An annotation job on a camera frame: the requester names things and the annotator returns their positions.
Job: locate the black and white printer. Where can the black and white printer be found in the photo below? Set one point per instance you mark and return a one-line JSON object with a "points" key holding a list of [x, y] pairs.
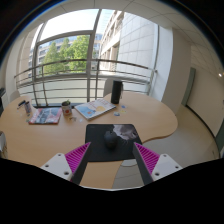
{"points": [[2, 101]]}

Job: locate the grey metal railing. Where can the grey metal railing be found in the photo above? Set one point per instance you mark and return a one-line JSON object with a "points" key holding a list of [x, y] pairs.
{"points": [[66, 76]]}

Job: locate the white chair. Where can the white chair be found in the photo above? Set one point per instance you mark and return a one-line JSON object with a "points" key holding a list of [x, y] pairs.
{"points": [[2, 143], [108, 88], [14, 96]]}

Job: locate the red and black magazine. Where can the red and black magazine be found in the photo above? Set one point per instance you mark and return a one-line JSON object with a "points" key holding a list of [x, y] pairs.
{"points": [[45, 116]]}

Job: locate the light blue magazine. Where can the light blue magazine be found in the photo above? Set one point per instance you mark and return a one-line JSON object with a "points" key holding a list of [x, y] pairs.
{"points": [[95, 109]]}

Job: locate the small black box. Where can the small black box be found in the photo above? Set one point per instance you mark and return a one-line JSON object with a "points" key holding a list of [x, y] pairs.
{"points": [[21, 103]]}

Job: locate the black drink bottle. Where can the black drink bottle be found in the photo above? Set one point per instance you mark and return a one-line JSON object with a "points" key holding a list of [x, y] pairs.
{"points": [[116, 92]]}

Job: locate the small white plant pot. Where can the small white plant pot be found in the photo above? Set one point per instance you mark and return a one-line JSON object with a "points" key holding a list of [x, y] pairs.
{"points": [[66, 109]]}

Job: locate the black printed mouse pad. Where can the black printed mouse pad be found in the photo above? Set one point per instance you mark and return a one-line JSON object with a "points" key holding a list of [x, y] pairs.
{"points": [[96, 145]]}

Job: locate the printed white tin can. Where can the printed white tin can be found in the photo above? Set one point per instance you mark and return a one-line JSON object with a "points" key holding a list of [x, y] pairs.
{"points": [[28, 107]]}

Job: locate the black computer mouse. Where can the black computer mouse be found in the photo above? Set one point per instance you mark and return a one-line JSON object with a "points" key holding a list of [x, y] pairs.
{"points": [[110, 140]]}

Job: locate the grey-green door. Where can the grey-green door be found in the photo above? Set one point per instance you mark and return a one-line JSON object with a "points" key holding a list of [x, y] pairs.
{"points": [[189, 86]]}

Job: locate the white round table base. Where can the white round table base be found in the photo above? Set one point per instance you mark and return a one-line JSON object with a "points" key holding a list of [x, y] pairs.
{"points": [[128, 163]]}

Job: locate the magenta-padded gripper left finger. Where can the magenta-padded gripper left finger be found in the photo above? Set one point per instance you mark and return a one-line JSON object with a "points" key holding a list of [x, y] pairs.
{"points": [[58, 165]]}

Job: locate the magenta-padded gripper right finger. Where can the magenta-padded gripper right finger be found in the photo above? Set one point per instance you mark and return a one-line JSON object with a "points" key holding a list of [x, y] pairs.
{"points": [[165, 165]]}

